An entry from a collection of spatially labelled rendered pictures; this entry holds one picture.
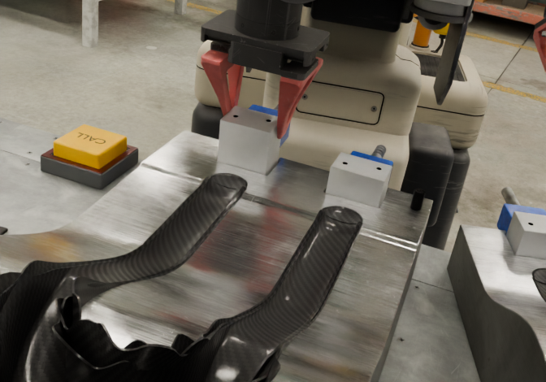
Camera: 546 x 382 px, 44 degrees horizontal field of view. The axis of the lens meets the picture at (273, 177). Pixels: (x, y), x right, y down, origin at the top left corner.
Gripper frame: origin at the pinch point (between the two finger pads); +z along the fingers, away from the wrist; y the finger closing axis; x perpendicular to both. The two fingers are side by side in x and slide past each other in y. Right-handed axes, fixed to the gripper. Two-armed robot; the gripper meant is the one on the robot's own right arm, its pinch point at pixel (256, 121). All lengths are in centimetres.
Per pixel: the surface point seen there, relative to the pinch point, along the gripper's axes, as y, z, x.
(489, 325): 24.8, 7.9, -9.0
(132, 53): -154, 105, 247
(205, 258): 2.9, 3.6, -17.2
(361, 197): 11.7, 3.0, -3.2
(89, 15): -175, 87, 241
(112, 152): -17.6, 10.1, 3.2
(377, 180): 12.8, 0.9, -3.1
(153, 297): 3.9, -0.9, -27.5
